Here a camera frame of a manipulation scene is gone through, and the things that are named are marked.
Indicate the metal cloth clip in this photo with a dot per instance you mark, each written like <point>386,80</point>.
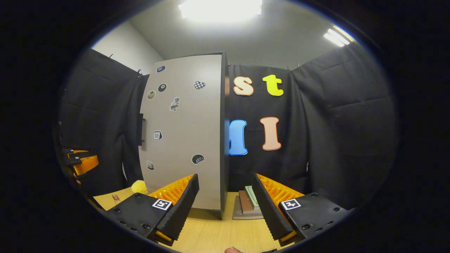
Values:
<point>139,73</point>

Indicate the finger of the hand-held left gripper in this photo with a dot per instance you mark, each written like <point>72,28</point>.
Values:
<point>88,164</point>
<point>75,153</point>

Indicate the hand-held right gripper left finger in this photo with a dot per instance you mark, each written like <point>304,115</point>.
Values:
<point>182,211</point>

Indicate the small ceiling light panel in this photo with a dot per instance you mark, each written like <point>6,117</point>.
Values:
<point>337,37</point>

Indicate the yellow sponge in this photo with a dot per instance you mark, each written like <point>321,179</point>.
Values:
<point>139,187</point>

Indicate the large ceiling light panel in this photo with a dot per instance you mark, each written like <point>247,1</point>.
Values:
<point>219,10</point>

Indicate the clear plastic bottle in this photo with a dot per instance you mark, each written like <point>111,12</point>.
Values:
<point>116,200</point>

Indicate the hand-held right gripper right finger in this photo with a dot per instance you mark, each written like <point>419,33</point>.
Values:
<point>269,211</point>

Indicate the black backdrop cloth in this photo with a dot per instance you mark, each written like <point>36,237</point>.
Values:
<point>344,133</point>

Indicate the grey book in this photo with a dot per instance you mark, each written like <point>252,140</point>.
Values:
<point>242,216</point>

